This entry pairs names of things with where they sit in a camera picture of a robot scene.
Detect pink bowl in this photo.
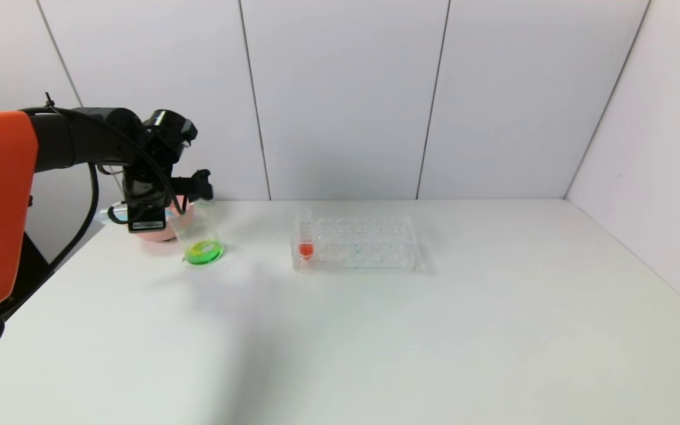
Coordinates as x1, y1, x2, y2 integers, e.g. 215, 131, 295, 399
133, 198, 193, 243

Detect test tube with red liquid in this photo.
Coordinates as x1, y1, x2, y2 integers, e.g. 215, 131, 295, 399
295, 208, 316, 260

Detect clear glass beaker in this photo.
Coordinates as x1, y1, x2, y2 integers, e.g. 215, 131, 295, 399
169, 201, 225, 266

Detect test tube with blue liquid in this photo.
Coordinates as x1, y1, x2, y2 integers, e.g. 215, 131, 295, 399
100, 202, 135, 226

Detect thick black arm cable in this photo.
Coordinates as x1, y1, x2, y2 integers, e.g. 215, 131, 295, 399
0, 162, 100, 322

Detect clear acrylic test tube rack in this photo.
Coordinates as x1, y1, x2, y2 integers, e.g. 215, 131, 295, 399
291, 214, 417, 272

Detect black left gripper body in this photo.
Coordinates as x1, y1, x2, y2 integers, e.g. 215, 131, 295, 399
122, 172, 168, 234

